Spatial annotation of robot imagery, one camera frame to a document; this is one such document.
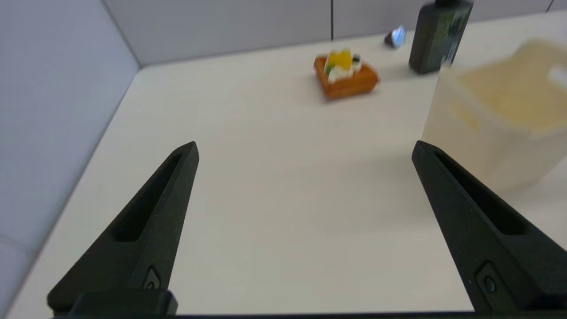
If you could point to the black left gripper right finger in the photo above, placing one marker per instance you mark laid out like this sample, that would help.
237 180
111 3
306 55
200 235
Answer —
483 239

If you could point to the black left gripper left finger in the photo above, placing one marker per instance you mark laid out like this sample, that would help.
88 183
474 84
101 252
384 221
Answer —
150 230

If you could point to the cream plastic storage bin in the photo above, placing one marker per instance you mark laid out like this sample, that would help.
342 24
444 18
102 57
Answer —
496 115

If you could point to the dark bottle with black cap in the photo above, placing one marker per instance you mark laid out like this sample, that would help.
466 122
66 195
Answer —
436 40

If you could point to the orange toy cake slice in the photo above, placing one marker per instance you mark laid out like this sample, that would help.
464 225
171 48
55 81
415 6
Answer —
347 79

